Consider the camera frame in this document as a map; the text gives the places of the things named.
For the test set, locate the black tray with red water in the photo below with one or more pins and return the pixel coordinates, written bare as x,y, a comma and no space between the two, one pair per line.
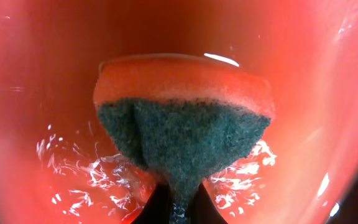
57,165

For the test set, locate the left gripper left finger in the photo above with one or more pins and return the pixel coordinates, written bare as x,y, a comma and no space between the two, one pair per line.
158,208

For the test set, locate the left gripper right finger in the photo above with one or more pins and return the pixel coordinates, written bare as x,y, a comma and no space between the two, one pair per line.
202,209

